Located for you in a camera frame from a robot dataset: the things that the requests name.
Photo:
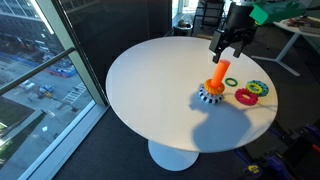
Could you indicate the reddish clutter pile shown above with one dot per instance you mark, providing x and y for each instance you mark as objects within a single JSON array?
[{"x": 296, "y": 22}]

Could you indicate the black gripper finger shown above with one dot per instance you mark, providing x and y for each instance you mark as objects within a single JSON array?
[
  {"x": 218, "y": 43},
  {"x": 240, "y": 45}
]

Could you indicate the grey window railing bar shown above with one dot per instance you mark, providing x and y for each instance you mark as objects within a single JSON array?
[{"x": 36, "y": 70}]

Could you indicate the yellow label tag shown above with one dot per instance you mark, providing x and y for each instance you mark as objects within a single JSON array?
[{"x": 254, "y": 169}]

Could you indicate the dark flat book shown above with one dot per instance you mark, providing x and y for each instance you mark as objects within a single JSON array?
[{"x": 310, "y": 29}]

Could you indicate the grey window frame post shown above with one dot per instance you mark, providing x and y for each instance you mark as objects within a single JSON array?
[{"x": 70, "y": 46}]

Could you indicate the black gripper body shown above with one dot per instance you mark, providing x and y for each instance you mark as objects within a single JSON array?
[{"x": 240, "y": 21}]

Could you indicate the white table pedestal base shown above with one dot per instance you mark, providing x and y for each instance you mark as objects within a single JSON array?
[{"x": 173, "y": 160}]

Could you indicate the teal wrist camera housing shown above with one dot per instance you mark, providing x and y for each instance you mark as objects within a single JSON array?
[{"x": 276, "y": 11}]

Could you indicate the orange post striped base stacker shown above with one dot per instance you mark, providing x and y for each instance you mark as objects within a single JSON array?
[{"x": 220, "y": 71}]

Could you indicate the white window sill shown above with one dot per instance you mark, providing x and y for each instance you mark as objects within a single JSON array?
[{"x": 66, "y": 143}]

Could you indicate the brown object on stool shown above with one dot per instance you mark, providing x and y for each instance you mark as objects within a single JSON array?
[{"x": 182, "y": 23}]

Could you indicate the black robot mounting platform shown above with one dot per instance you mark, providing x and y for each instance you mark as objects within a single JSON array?
[{"x": 300, "y": 156}]

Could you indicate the black shelf cart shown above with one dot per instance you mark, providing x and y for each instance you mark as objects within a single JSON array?
[{"x": 213, "y": 4}]

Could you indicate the blue black clamp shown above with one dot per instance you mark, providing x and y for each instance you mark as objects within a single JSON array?
[{"x": 280, "y": 166}]

